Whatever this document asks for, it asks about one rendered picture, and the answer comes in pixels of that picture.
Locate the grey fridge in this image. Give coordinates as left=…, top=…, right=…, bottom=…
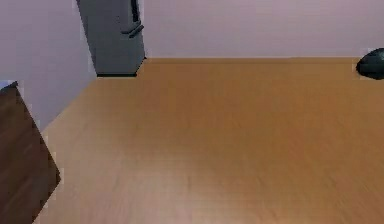
left=75, top=0, right=147, bottom=78

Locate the dark brown wooden cupboard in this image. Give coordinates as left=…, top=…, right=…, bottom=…
left=0, top=81, right=62, bottom=224

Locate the black round bin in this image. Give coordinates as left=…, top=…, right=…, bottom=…
left=355, top=47, right=384, bottom=81

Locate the dark grey fridge handle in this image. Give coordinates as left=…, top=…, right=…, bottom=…
left=120, top=24, right=145, bottom=39

